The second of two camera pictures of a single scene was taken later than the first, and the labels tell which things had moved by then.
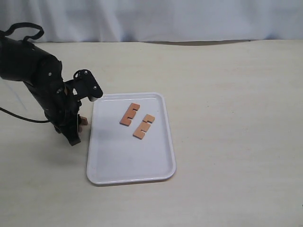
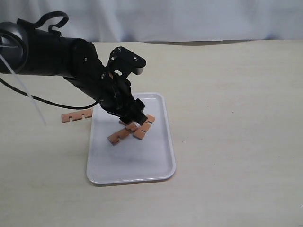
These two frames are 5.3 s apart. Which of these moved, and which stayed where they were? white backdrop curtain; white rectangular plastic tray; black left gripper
Moved: black left gripper
Stayed: white rectangular plastic tray; white backdrop curtain
